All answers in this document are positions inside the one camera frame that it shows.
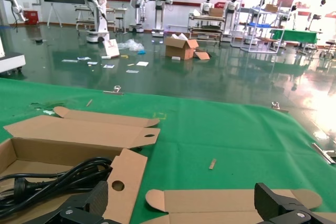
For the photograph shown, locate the brown carton on rack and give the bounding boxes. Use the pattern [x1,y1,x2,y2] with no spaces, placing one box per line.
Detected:
[264,3,278,14]

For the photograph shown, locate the metal binder clip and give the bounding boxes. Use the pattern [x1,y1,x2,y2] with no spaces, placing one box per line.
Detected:
[103,85,124,95]
[271,101,289,113]
[312,142,336,164]

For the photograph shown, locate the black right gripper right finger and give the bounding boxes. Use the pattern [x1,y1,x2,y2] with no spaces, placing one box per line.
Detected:
[254,182,336,224]

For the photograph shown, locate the red box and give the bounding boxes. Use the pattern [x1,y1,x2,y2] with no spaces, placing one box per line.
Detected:
[23,10,40,25]

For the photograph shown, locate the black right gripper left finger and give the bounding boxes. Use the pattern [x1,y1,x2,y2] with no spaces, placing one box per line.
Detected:
[26,180,111,224]

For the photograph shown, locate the open brown floor carton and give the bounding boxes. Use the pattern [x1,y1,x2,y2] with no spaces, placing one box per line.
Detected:
[164,33,211,61]

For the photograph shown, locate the brown cardboard box, round holes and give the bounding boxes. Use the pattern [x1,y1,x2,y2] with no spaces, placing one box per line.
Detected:
[0,106,161,224]

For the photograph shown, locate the white paper bag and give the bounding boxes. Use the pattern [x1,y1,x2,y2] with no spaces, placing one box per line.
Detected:
[104,39,120,59]

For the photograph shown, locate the brown carton on trolley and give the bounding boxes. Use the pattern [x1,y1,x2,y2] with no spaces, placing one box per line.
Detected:
[208,7,224,17]

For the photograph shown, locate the metal shelf trolley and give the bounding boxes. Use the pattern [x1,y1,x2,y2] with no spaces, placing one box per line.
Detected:
[187,10,226,42]

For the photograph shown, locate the white frame rack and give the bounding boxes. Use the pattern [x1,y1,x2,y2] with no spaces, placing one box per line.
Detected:
[230,6,286,53]

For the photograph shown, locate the green covered table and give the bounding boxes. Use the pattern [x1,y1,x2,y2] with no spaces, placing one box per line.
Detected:
[270,28,318,49]

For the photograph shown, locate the white robot on round base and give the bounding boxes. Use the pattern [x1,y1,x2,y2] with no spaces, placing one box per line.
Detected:
[128,0,145,34]

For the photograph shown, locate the humanoid robot with outstretched arms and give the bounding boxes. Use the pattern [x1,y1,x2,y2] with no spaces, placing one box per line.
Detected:
[143,0,173,37]

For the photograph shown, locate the brown cardboard box with cables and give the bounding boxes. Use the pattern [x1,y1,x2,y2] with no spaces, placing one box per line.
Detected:
[145,188,323,224]

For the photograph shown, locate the green table cloth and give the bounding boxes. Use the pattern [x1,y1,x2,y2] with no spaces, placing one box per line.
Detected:
[0,78,336,224]

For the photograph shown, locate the clear plastic bag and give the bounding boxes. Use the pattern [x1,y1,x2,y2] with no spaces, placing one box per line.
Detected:
[117,39,145,51]

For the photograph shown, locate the white wheeled platform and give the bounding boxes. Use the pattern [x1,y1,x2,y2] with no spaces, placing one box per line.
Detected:
[0,50,26,74]

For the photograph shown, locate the white work table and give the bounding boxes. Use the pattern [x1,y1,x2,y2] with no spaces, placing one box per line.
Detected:
[75,7,116,32]

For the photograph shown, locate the black power cable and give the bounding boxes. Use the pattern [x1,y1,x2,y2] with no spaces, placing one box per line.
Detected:
[0,157,113,216]

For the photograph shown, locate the white black humanoid robot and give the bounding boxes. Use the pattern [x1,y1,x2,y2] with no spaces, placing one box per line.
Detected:
[201,0,213,15]
[222,0,239,42]

